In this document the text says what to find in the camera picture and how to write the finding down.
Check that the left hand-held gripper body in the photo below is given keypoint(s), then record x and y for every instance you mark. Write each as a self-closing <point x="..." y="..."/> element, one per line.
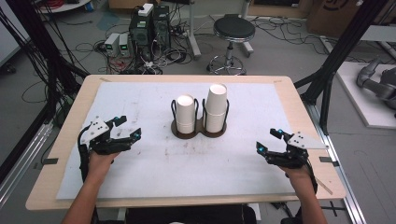
<point x="95" y="130"/>

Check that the person's left hand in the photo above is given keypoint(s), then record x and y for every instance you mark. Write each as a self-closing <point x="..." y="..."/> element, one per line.
<point x="101" y="166"/>

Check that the black round stool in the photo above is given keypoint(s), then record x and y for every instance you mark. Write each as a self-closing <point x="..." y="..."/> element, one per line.
<point x="234" y="29"/>

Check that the cardboard box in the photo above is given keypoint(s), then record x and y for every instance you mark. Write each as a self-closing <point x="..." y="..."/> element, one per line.
<point x="330" y="17"/>

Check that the short stack of white cups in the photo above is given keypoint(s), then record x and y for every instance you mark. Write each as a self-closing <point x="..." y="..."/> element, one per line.
<point x="185" y="113"/>

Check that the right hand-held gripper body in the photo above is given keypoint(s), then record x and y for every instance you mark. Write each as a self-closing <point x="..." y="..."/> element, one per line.
<point x="299" y="146"/>

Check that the dark double cup holder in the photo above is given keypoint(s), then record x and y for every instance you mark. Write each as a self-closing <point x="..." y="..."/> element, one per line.
<point x="199" y="132"/>

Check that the person's right hand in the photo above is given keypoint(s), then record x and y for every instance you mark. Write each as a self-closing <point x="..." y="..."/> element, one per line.
<point x="295" y="175"/>

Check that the tan tape strip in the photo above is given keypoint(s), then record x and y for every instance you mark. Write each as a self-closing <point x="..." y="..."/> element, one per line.
<point x="324" y="186"/>

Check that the grey metal desk leg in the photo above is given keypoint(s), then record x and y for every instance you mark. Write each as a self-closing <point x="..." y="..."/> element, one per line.
<point x="193" y="34"/>

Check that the grey power supply unit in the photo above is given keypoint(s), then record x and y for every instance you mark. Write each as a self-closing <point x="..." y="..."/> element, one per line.
<point x="111" y="43"/>
<point x="124" y="45"/>

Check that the black frame post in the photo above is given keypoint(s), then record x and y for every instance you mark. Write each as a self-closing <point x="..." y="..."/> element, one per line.
<point x="342" y="46"/>

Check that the person's dark clothing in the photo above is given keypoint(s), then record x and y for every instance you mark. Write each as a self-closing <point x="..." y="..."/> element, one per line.
<point x="186" y="214"/>

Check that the aluminium floor rail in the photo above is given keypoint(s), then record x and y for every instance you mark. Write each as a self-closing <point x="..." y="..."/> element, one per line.
<point x="25" y="161"/>
<point x="339" y="168"/>

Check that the black computer tower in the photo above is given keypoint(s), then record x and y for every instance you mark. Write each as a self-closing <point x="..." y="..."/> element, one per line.
<point x="141" y="37"/>
<point x="162" y="28"/>

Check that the white floor platform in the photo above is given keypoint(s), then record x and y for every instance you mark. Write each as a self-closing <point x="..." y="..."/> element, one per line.
<point x="355" y="99"/>

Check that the black tape piece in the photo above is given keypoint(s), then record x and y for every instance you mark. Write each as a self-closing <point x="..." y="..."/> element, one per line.
<point x="327" y="160"/>
<point x="49" y="161"/>

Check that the white table mat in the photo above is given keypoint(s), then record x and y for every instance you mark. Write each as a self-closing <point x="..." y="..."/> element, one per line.
<point x="174" y="168"/>

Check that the tall stack of white cups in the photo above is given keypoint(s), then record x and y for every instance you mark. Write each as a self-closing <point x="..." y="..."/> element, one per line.
<point x="215" y="109"/>

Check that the white box on computer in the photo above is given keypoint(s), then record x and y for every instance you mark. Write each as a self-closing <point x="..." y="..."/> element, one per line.
<point x="145" y="9"/>

